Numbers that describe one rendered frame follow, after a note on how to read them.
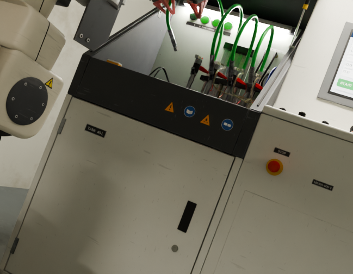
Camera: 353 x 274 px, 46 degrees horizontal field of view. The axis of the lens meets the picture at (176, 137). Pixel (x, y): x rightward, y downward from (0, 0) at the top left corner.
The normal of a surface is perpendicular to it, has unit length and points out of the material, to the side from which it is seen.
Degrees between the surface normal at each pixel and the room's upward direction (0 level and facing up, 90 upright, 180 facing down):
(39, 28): 90
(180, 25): 90
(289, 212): 90
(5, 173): 90
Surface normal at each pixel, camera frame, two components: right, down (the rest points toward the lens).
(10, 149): 0.83, 0.31
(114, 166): -0.28, -0.14
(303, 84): -0.18, -0.36
